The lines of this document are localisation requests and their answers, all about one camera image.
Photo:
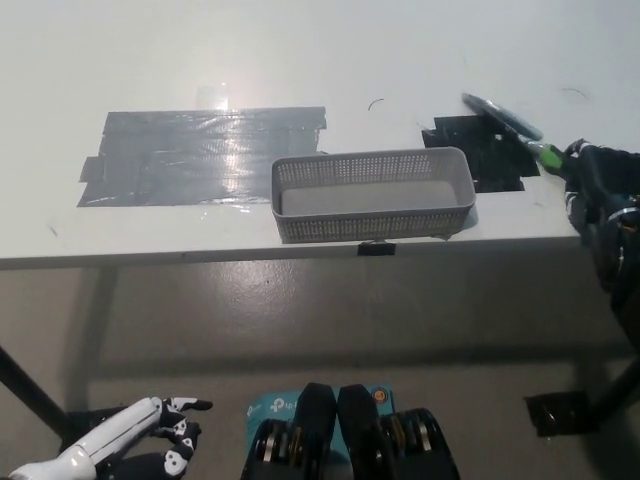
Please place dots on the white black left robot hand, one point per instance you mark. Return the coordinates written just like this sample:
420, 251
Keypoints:
125, 425

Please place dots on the grey duct tape patch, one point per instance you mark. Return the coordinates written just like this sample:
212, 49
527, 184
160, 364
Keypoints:
175, 160

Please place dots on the grey perforated plastic basket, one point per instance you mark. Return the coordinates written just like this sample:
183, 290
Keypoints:
360, 230

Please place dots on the small black tape strip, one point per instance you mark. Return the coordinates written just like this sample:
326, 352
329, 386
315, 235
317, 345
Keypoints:
377, 249

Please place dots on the black table leg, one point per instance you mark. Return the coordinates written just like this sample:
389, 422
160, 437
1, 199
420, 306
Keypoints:
25, 390
615, 392

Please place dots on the teal tp-link box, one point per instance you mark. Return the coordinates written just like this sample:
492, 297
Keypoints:
270, 407

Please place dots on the black tape patch on desk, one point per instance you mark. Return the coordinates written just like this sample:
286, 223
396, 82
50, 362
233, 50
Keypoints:
480, 155

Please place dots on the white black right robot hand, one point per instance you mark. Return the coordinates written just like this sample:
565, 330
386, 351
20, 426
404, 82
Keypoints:
605, 175

